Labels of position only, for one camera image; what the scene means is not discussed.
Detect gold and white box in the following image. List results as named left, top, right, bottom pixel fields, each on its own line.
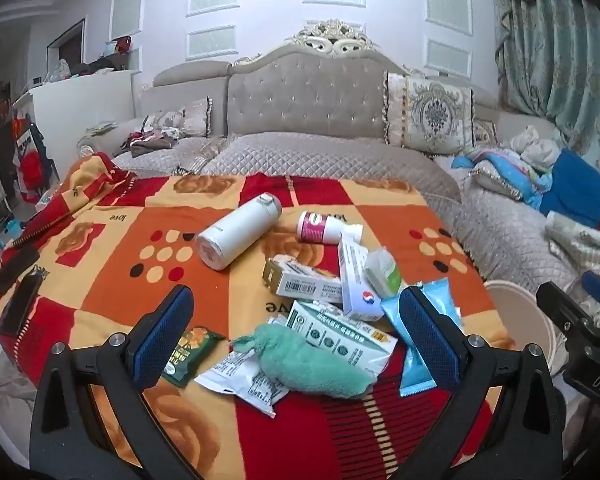
left=262, top=256, right=343, bottom=305

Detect large patterned cushion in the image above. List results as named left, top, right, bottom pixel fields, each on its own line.
left=382, top=72, right=476, bottom=156

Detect teal fluffy cloth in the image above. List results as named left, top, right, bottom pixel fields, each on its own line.
left=230, top=323, right=376, bottom=401

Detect black flat case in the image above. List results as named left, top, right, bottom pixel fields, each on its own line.
left=0, top=272, right=43, bottom=338

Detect pink label pill bottle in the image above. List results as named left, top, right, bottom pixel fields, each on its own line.
left=296, top=211, right=363, bottom=246

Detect white thermos bottle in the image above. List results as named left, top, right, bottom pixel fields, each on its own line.
left=195, top=192, right=283, bottom=271

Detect beige quilted sofa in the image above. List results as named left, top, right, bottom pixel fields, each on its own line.
left=77, top=20, right=600, bottom=311

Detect light blue packet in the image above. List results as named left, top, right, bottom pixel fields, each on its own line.
left=380, top=280, right=463, bottom=397

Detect pile of dark clothes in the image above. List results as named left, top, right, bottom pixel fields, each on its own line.
left=122, top=127, right=181, bottom=158

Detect white box with round logo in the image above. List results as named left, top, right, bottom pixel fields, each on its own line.
left=337, top=236, right=386, bottom=322

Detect red bag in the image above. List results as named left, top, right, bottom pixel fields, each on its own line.
left=12, top=120, right=58, bottom=201

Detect floral quilted cover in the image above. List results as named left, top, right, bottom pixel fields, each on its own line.
left=545, top=210, right=600, bottom=281

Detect beige crumpled clothes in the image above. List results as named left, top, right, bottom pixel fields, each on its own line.
left=510, top=125, right=561, bottom=173

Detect blue cloth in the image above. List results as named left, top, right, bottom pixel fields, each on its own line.
left=540, top=149, right=600, bottom=228

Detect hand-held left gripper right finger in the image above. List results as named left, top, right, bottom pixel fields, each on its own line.
left=397, top=285, right=566, bottom=480

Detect white printed sachet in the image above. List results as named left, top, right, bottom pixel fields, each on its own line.
left=195, top=347, right=291, bottom=418

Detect small patterned cushion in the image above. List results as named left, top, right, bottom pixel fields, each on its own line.
left=472, top=119, right=498, bottom=148

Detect crumpled green white wrapper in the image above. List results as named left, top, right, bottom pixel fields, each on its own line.
left=364, top=247, right=402, bottom=297

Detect beige round bin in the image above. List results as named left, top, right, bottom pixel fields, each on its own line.
left=482, top=280, right=563, bottom=376

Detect orange red printed blanket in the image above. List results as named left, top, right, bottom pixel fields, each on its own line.
left=0, top=152, right=511, bottom=480

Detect white green printed pack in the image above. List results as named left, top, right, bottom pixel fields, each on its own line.
left=286, top=300, right=398, bottom=378

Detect white cabinet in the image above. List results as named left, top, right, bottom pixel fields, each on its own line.
left=12, top=70, right=136, bottom=181

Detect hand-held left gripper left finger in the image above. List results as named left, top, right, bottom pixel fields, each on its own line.
left=29, top=284, right=196, bottom=480

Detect colourful folded blanket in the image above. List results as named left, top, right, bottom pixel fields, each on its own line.
left=452, top=147, right=551, bottom=206

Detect green snack packet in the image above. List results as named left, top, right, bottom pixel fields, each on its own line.
left=162, top=326, right=226, bottom=388

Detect floral fringed cushion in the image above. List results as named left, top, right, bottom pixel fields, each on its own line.
left=145, top=97, right=213, bottom=138

